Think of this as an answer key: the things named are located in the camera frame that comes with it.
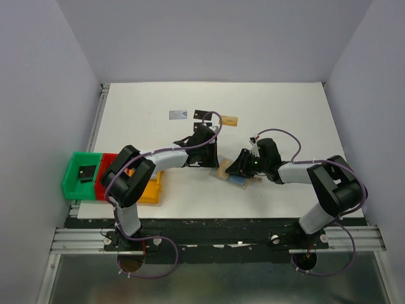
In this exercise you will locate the black credit card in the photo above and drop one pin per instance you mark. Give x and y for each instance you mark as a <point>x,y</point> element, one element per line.
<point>202,115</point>

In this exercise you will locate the silver credit card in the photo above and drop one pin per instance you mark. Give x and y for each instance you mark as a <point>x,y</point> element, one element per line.
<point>178,114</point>

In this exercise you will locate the beige card holder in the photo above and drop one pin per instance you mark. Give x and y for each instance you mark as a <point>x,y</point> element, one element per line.
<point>239,182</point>

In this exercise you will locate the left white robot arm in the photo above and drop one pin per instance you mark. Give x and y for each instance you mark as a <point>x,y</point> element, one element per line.
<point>125,180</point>

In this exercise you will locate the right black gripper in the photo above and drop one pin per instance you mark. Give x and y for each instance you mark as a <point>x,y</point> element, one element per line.
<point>240,168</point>

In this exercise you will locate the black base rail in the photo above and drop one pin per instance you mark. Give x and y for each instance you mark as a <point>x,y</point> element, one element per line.
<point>219,240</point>

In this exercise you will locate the dark grey VIP card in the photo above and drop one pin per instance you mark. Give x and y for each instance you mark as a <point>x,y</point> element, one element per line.
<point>196,125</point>

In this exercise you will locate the yellow plastic bin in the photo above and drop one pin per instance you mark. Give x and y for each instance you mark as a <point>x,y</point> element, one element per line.
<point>151,194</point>

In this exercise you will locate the green plastic bin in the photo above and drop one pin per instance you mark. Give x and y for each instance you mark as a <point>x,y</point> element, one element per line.
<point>72,188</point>

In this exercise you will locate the gold credit card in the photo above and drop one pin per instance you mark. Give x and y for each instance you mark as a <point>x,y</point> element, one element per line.
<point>229,121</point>
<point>221,172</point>

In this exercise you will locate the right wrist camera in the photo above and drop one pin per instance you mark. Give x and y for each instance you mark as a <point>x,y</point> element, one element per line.
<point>254,142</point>

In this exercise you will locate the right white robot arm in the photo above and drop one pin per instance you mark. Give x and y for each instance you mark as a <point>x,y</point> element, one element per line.
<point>336,187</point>

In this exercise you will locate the aluminium side rail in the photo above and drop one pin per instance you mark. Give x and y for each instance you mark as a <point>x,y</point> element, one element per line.
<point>98,117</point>

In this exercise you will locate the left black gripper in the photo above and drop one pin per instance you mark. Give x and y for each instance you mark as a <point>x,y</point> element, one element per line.
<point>214,162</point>

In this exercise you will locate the black item in green bin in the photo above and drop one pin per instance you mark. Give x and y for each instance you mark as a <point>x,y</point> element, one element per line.
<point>86,173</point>

